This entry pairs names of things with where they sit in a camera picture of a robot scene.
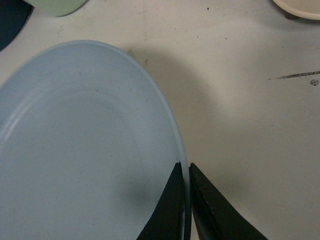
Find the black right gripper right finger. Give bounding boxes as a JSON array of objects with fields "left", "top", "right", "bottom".
[{"left": 189, "top": 163, "right": 266, "bottom": 240}]

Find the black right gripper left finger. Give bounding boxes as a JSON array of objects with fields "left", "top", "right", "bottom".
[{"left": 137, "top": 162, "right": 185, "bottom": 240}]

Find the blue plastic plate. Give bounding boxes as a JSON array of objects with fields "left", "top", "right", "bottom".
[{"left": 0, "top": 40, "right": 190, "bottom": 240}]

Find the cream white toaster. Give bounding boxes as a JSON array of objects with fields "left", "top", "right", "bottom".
[{"left": 273, "top": 0, "right": 320, "bottom": 21}]

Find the green plastic bowl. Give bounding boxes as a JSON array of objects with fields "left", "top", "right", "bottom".
[{"left": 25, "top": 0, "right": 87, "bottom": 17}]

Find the dark blue saucepan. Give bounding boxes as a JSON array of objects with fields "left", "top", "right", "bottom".
[{"left": 0, "top": 0, "right": 33, "bottom": 51}]

